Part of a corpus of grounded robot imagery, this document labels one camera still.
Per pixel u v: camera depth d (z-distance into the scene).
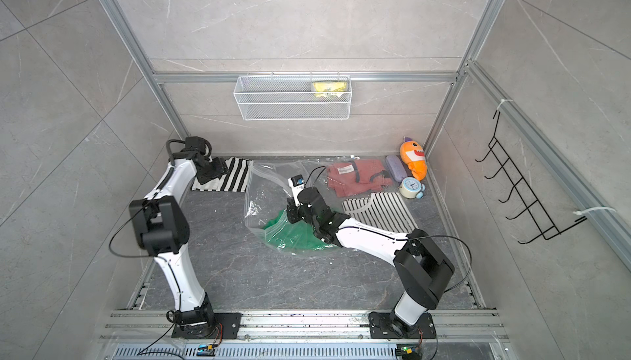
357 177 1.09
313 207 0.61
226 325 0.73
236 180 1.10
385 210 1.01
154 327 0.75
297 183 0.71
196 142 0.79
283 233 0.79
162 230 0.54
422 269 0.44
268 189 1.02
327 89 0.84
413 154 1.11
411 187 1.03
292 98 1.01
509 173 0.71
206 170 0.84
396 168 1.12
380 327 0.73
